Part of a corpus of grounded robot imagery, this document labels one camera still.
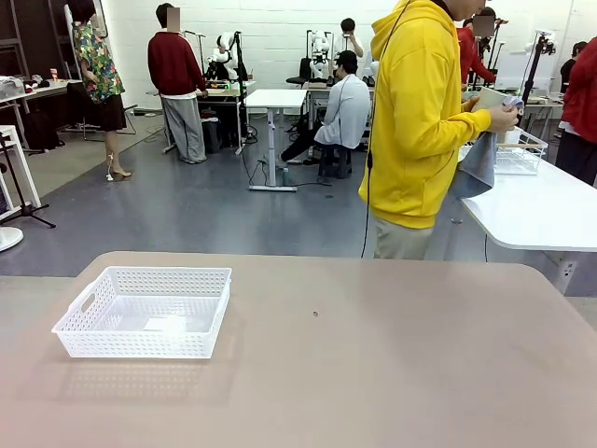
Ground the person's right hand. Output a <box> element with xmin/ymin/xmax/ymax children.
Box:
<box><xmin>489</xmin><ymin>103</ymin><xmax>521</xmax><ymax>134</ymax></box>

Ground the beige plate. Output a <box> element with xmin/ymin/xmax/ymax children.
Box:
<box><xmin>475</xmin><ymin>87</ymin><xmax>512</xmax><ymax>112</ymax></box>

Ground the grey-blue cloth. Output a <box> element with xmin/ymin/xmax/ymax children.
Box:
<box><xmin>458</xmin><ymin>95</ymin><xmax>526</xmax><ymax>200</ymax></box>

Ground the white perforated plastic basket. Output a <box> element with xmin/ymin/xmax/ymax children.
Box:
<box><xmin>50</xmin><ymin>266</ymin><xmax>233</xmax><ymax>360</ymax></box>

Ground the person in red jacket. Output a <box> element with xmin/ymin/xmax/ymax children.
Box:
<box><xmin>455</xmin><ymin>6</ymin><xmax>498</xmax><ymax>91</ymax></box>

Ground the person in yellow hoodie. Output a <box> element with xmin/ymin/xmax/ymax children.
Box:
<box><xmin>358</xmin><ymin>0</ymin><xmax>493</xmax><ymax>260</ymax></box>

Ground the person in red with dark trousers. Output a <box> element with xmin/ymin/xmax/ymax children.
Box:
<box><xmin>554</xmin><ymin>35</ymin><xmax>597</xmax><ymax>189</ymax></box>

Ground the white rounded table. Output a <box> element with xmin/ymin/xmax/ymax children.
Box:
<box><xmin>458</xmin><ymin>145</ymin><xmax>597</xmax><ymax>254</ymax></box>

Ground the seated person in white shirt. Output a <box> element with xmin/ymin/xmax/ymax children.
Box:
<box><xmin>279</xmin><ymin>49</ymin><xmax>372</xmax><ymax>165</ymax></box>

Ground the standing person in white top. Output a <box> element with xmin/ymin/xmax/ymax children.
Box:
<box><xmin>332</xmin><ymin>17</ymin><xmax>366</xmax><ymax>60</ymax></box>

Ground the dark grey stool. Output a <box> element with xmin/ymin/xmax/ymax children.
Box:
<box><xmin>317</xmin><ymin>144</ymin><xmax>354</xmax><ymax>180</ymax></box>

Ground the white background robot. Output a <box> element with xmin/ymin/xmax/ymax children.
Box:
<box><xmin>206</xmin><ymin>31</ymin><xmax>240</xmax><ymax>81</ymax></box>
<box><xmin>306</xmin><ymin>29</ymin><xmax>335</xmax><ymax>81</ymax></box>

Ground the white desk with metal legs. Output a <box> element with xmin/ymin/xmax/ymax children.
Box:
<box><xmin>243</xmin><ymin>88</ymin><xmax>310</xmax><ymax>193</ymax></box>

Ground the person in maroon sweater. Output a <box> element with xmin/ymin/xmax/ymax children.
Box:
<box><xmin>147</xmin><ymin>2</ymin><xmax>209</xmax><ymax>165</ymax></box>

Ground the person in floral shirt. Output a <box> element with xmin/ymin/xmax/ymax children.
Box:
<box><xmin>67</xmin><ymin>0</ymin><xmax>134</xmax><ymax>182</ymax></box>

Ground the black tripod stand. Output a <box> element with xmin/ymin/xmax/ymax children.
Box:
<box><xmin>0</xmin><ymin>132</ymin><xmax>58</xmax><ymax>231</ymax></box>

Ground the white round floor base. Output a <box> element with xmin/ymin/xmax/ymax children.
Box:
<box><xmin>0</xmin><ymin>225</ymin><xmax>25</xmax><ymax>254</ymax></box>

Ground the white wire dish rack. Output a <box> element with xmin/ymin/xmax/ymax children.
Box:
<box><xmin>493</xmin><ymin>127</ymin><xmax>549</xmax><ymax>177</ymax></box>

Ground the black tripod with camera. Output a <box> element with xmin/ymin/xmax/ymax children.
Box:
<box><xmin>519</xmin><ymin>29</ymin><xmax>560</xmax><ymax>107</ymax></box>

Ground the thin black hanging cable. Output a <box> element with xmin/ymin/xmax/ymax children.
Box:
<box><xmin>359</xmin><ymin>0</ymin><xmax>412</xmax><ymax>259</ymax></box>

